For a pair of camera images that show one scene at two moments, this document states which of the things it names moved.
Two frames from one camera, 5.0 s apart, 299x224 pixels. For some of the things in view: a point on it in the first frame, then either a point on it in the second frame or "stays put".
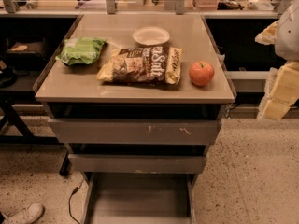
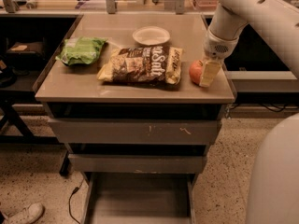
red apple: (201, 73) stays put
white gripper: (288, 36) → (219, 49)
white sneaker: (28, 215) stays put
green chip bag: (80, 50) stays put
